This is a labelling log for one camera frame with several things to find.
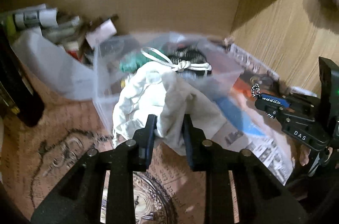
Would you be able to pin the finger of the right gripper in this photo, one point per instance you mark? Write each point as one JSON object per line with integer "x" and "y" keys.
{"x": 293, "y": 101}
{"x": 275, "y": 109}

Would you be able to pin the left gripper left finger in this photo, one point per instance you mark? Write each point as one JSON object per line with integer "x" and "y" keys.
{"x": 77, "y": 198}

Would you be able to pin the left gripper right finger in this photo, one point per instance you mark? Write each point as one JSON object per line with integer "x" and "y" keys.
{"x": 261, "y": 198}

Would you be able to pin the black cap with striped trim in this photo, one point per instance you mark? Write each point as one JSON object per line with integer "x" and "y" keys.
{"x": 192, "y": 55}

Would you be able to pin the white drawstring pouch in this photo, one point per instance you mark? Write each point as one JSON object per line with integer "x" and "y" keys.
{"x": 158, "y": 89}

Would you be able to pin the green knitted cloth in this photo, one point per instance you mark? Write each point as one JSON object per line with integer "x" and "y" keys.
{"x": 131, "y": 62}

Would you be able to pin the black round gadget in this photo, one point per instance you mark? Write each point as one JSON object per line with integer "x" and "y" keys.
{"x": 264, "y": 81}

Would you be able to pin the dark glass bottle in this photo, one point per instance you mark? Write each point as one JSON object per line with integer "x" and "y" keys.
{"x": 17, "y": 93}

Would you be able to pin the white plastic bag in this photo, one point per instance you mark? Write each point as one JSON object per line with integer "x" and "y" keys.
{"x": 54, "y": 67}

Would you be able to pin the small white box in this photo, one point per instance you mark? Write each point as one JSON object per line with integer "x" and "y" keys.
{"x": 103, "y": 32}

